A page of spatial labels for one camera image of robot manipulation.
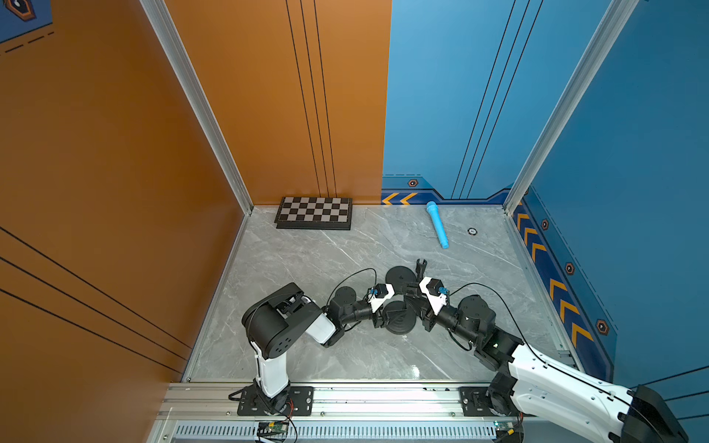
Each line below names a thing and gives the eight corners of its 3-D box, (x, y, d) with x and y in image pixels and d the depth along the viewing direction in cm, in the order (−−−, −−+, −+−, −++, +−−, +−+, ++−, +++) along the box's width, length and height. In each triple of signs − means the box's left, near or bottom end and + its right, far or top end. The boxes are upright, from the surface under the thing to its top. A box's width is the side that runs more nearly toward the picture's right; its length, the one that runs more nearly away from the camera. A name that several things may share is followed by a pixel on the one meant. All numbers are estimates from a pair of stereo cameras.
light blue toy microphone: (442, 249, 109) (444, 243, 105) (426, 208, 123) (428, 201, 120) (450, 248, 109) (453, 242, 106) (434, 207, 123) (436, 201, 120)
